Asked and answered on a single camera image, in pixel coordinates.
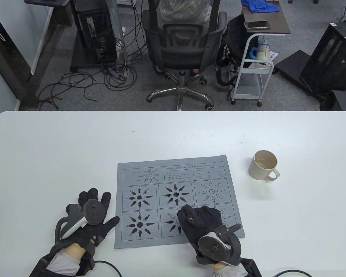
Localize person's right hand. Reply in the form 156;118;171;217
176;204;240;260

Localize person's left hand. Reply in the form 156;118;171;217
55;188;120;256

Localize grey water writing practice cloth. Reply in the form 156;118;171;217
113;155;246;250

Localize person's left forearm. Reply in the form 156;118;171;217
48;245;86;274

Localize blue cloth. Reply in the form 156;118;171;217
241;0;280;13

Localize dark grey handheld controller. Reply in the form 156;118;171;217
55;200;106;241
195;224;242;266

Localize beige mug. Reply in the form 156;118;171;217
249;150;280;181

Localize black mesh office chair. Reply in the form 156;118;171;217
141;0;227;111

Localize white drinking bottle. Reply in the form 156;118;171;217
249;40;271;61

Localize black flat base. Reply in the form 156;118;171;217
274;50;310;85

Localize black backpack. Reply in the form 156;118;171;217
216;14;260;87

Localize black computer tower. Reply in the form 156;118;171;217
74;0;118;65

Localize dark desk with white panel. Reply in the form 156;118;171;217
24;0;72;75

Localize dark smartphone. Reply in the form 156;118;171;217
244;21;271;30

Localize black open computer case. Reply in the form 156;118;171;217
300;22;346;93

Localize white cart brown top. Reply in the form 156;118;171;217
231;1;292;107

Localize black cable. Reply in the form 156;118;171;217
272;269;310;277
95;260;122;277

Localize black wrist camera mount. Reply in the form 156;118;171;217
29;248;96;277
241;258;262;277

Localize tangle of black cables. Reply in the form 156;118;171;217
36;0;149;111

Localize dark vertical post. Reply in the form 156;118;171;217
0;4;38;106

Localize aluminium frame post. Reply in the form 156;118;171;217
106;0;128;62

